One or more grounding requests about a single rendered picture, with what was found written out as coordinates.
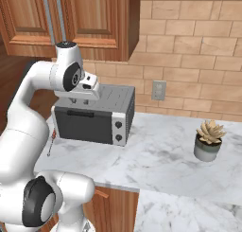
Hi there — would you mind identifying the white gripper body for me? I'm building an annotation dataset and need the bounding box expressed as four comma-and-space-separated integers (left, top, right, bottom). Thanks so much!
53, 83, 101, 102

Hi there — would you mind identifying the dark toaster oven door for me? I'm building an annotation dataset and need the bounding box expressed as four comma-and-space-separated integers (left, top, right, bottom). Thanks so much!
54, 106, 114, 146

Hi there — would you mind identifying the kebab skewer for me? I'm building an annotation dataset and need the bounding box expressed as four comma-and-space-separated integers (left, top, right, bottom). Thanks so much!
46, 129, 58, 157

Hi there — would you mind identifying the wooden base cupboard door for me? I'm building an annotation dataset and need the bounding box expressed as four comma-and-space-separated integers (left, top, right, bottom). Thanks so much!
82, 186, 140, 232

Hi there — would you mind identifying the grey toaster oven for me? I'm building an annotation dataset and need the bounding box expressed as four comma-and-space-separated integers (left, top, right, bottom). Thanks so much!
51, 83, 137, 148

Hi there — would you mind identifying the succulent in grey pot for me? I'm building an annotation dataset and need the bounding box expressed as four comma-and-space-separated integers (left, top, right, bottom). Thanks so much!
193, 119, 228, 163

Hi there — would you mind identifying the black toaster oven door handle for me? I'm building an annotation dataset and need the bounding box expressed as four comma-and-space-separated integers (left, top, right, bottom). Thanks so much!
66, 109, 95, 118

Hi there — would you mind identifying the grey wall outlet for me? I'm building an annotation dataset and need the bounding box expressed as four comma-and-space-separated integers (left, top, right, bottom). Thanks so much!
150, 80, 167, 101

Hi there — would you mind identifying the wooden wall cupboard door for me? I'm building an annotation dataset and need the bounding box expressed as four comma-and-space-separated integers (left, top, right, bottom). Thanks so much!
58, 0, 142, 62
0, 0, 57, 59

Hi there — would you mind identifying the grey cupboard door handle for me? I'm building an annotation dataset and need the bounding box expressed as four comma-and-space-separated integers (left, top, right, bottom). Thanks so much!
54, 0, 67, 43
41, 0, 57, 45

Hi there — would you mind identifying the wooden base cupboard handle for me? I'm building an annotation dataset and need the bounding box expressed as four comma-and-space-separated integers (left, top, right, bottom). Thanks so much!
95, 188, 110, 200

